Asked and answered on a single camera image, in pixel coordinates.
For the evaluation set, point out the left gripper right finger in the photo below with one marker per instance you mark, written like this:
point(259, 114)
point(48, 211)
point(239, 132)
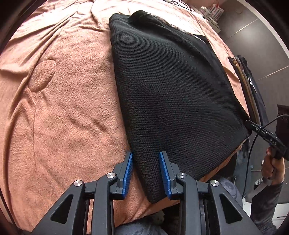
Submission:
point(205, 208)

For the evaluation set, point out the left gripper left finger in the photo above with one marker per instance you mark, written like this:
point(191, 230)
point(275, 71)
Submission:
point(69, 214)

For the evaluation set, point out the black knit garment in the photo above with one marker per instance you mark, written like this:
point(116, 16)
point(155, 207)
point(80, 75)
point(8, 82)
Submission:
point(175, 97)

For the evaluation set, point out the right forearm dark sleeve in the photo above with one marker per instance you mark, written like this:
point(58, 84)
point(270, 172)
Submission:
point(263, 207)

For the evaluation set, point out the person's right hand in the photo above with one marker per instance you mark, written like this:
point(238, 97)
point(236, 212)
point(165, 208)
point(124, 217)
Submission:
point(273, 168)

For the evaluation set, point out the orange-brown fleece blanket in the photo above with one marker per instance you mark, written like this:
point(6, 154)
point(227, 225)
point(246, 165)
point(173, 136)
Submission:
point(60, 114)

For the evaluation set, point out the white bedside cabinet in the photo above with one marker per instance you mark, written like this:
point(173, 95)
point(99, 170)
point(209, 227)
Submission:
point(212, 15)

